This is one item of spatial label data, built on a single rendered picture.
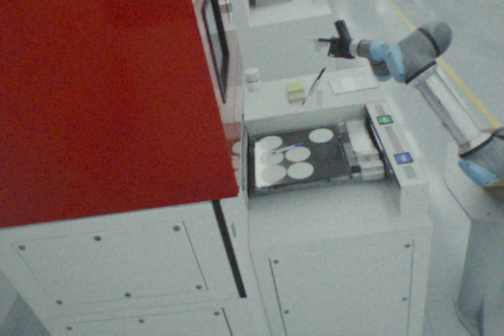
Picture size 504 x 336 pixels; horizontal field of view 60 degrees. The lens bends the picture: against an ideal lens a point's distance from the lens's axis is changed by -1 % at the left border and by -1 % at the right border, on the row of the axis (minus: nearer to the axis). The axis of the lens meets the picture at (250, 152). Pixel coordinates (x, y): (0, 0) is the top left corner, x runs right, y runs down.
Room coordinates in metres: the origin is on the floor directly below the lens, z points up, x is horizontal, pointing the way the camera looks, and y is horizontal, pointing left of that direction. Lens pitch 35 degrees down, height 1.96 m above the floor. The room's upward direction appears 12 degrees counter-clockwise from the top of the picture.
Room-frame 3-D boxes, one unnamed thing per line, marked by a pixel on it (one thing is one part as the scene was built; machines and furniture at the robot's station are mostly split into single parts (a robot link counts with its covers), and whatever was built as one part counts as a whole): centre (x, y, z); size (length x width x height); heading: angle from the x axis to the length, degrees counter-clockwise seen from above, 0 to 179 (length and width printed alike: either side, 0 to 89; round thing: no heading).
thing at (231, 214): (1.27, 0.06, 1.02); 0.82 x 0.03 x 0.40; 173
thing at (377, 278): (1.51, -0.30, 0.41); 0.97 x 0.64 x 0.82; 173
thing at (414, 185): (1.33, -0.54, 0.89); 0.55 x 0.09 x 0.14; 173
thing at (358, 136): (1.42, -0.45, 0.87); 0.36 x 0.08 x 0.03; 173
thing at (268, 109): (1.81, -0.33, 0.89); 0.62 x 0.35 x 0.14; 83
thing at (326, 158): (1.44, -0.18, 0.90); 0.34 x 0.34 x 0.01; 83
